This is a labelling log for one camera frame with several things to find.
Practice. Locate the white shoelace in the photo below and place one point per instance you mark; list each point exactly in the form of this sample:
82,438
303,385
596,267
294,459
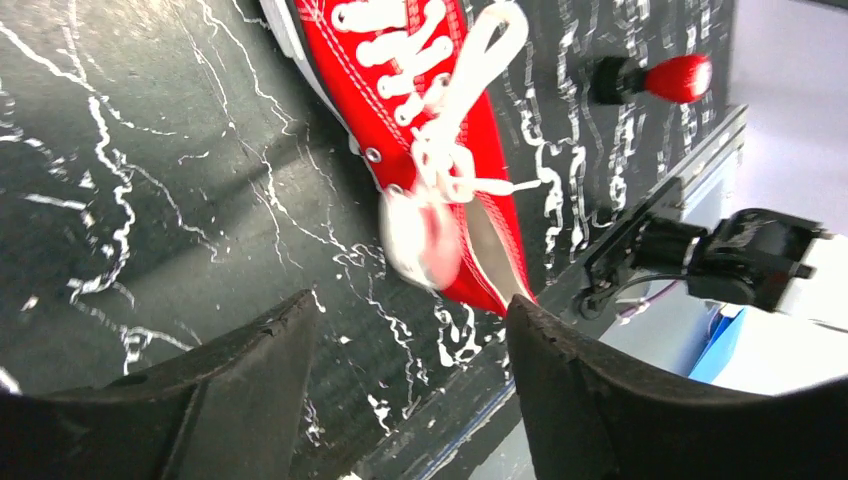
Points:
421,237

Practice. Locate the small red capped bottle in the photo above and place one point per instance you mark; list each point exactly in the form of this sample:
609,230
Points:
679,80

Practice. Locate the red canvas sneaker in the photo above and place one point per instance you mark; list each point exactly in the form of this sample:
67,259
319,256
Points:
493,266

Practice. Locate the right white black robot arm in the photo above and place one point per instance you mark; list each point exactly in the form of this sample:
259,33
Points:
772,261

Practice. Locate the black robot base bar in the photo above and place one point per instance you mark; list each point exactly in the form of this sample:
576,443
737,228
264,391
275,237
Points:
473,428

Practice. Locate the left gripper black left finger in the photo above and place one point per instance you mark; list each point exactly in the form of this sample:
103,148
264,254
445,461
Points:
228,409

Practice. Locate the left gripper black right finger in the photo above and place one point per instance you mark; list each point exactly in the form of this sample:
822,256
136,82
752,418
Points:
593,412

